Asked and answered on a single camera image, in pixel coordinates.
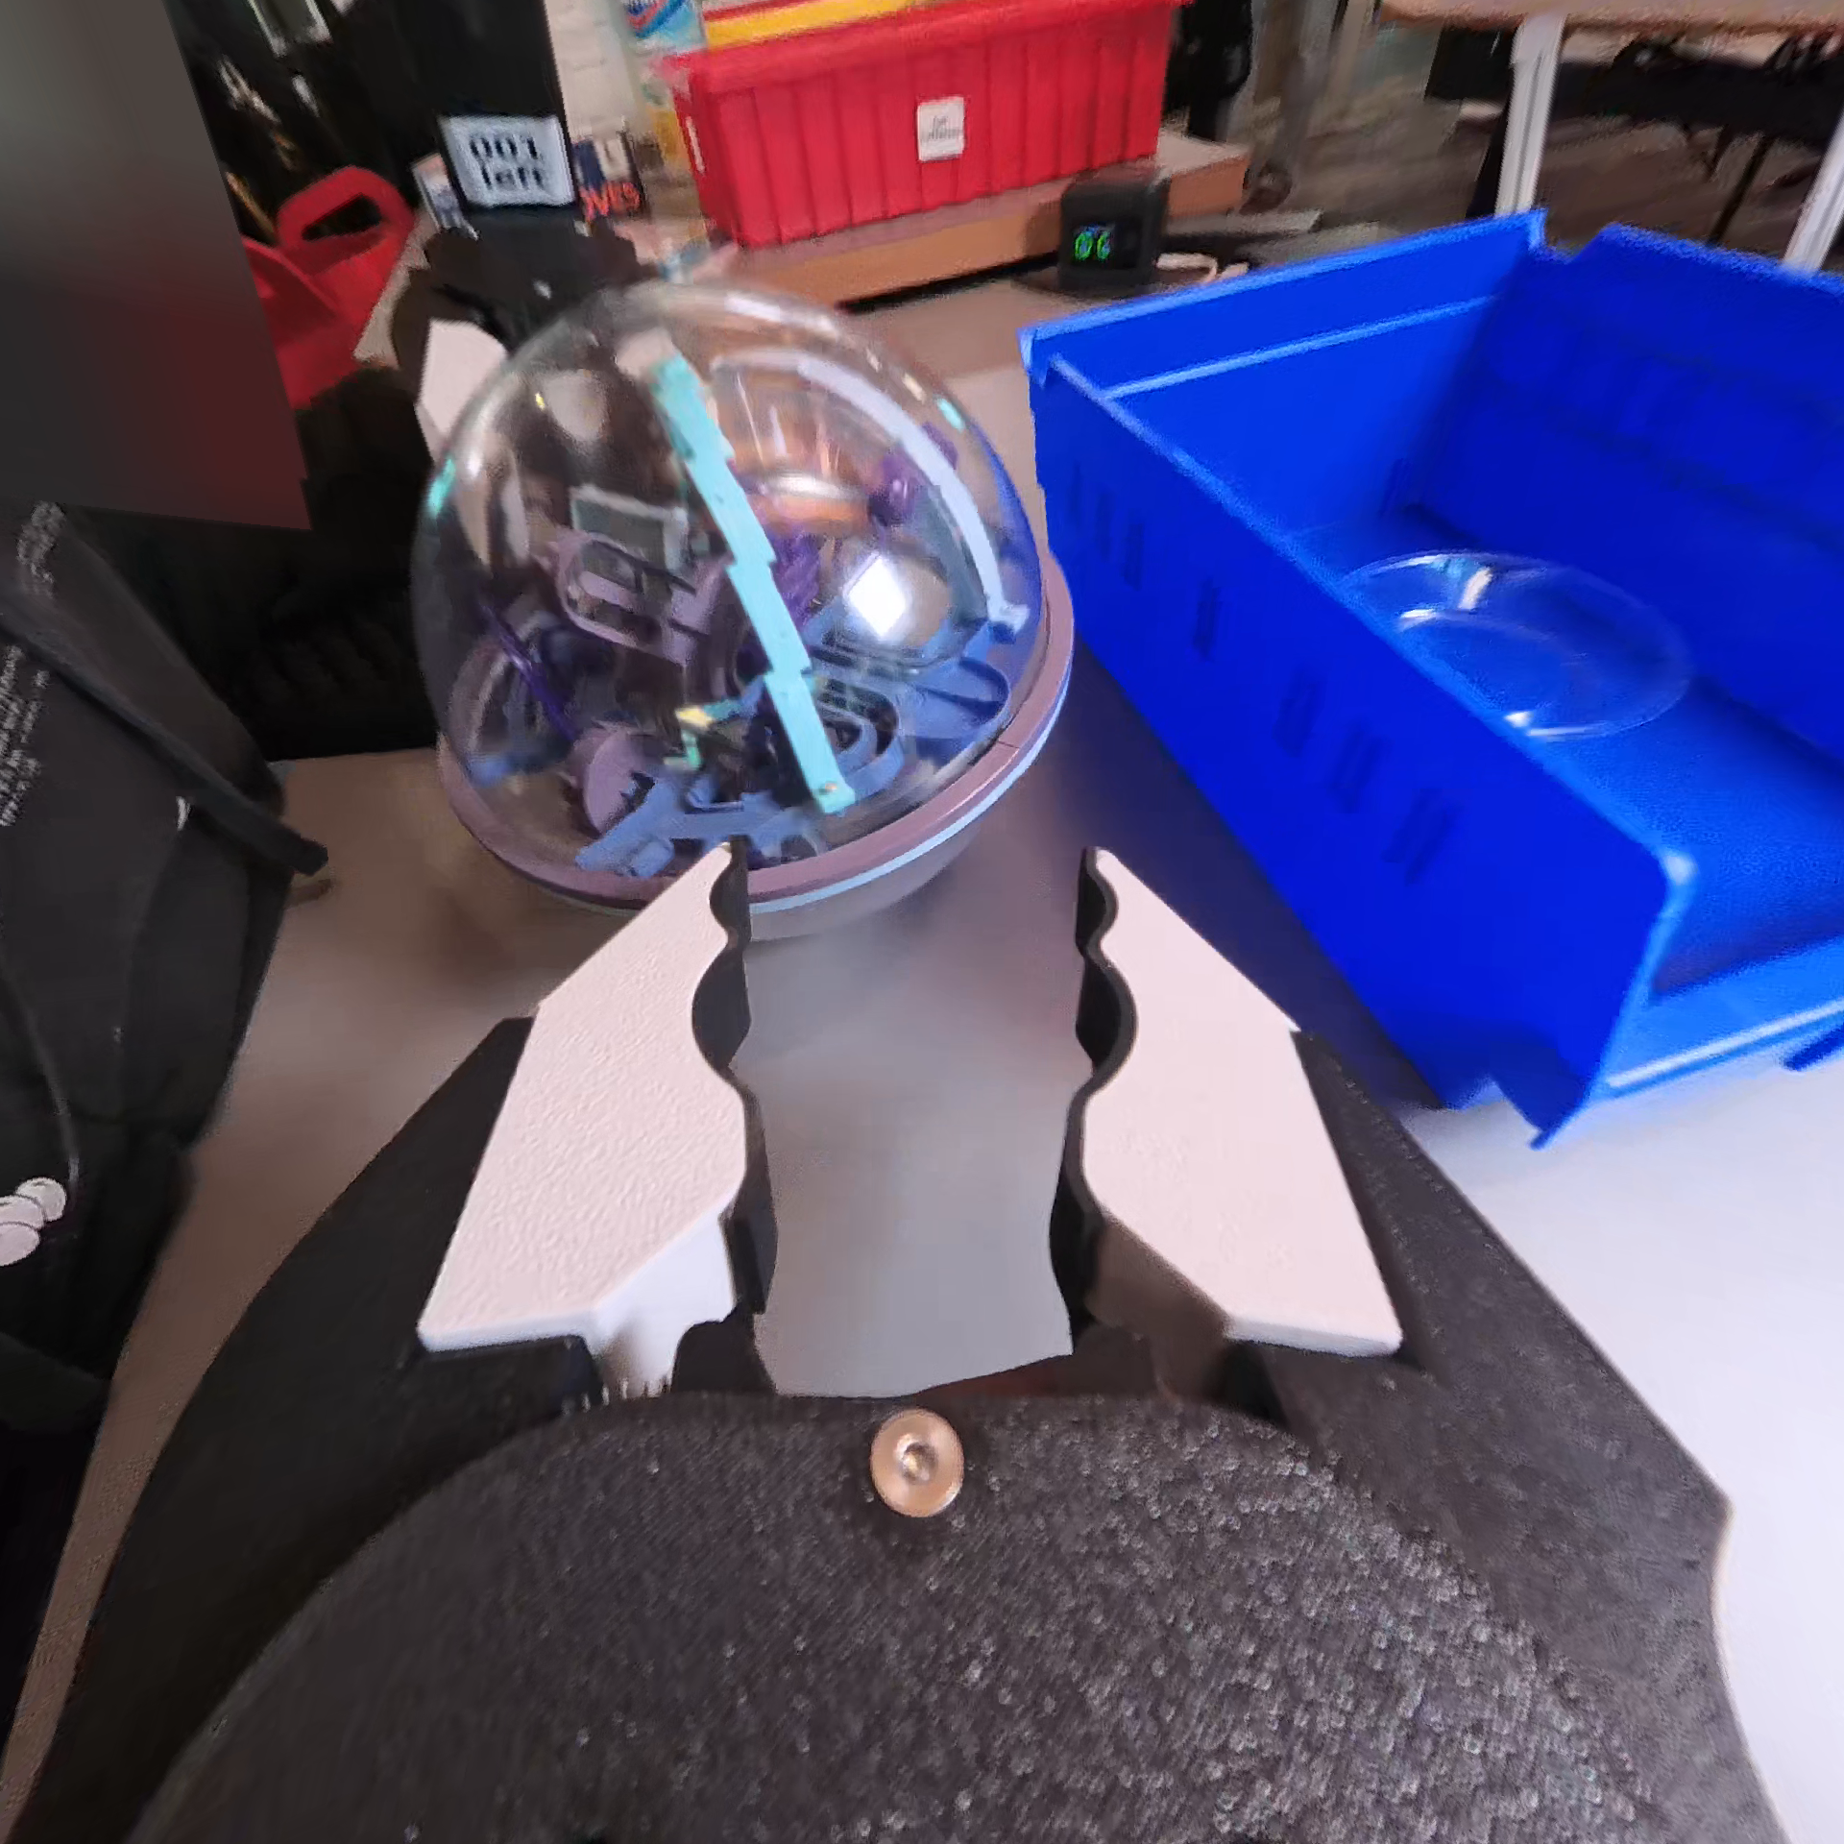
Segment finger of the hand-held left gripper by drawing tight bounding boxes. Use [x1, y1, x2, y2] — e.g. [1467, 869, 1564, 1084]
[412, 311, 516, 456]

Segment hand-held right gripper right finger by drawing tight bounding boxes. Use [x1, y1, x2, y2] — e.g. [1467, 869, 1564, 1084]
[1051, 851, 1405, 1360]

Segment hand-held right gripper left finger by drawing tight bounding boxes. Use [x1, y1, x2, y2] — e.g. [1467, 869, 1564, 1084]
[418, 844, 774, 1360]

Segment clear plastic maze ball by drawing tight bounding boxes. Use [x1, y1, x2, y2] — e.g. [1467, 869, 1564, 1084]
[412, 281, 1076, 937]

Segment blue plastic bin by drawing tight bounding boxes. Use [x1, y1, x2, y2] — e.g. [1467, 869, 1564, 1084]
[1022, 210, 1844, 1146]

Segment person's left forearm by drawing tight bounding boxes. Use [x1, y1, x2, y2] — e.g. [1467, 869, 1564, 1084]
[101, 369, 463, 766]

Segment clear plastic ball stand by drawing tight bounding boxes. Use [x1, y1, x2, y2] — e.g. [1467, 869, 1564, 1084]
[1341, 548, 1693, 746]

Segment red plastic bin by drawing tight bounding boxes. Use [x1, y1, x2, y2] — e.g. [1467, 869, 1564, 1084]
[663, 0, 1190, 245]

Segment black backpack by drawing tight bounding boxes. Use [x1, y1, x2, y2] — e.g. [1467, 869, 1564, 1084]
[0, 504, 325, 1730]

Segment black digital timer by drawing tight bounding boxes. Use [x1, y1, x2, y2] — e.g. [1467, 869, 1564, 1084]
[1057, 169, 1174, 289]

